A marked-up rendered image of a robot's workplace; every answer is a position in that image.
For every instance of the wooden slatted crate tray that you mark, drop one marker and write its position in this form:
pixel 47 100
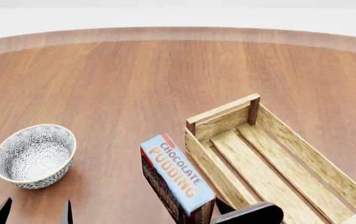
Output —
pixel 259 168

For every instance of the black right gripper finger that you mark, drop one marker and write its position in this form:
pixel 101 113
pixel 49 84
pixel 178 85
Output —
pixel 223 207
pixel 252 215

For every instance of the patterned grey white ceramic bowl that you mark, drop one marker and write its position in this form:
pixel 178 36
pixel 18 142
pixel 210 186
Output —
pixel 35 158

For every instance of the chocolate pudding box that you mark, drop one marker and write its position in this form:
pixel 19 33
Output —
pixel 178 177

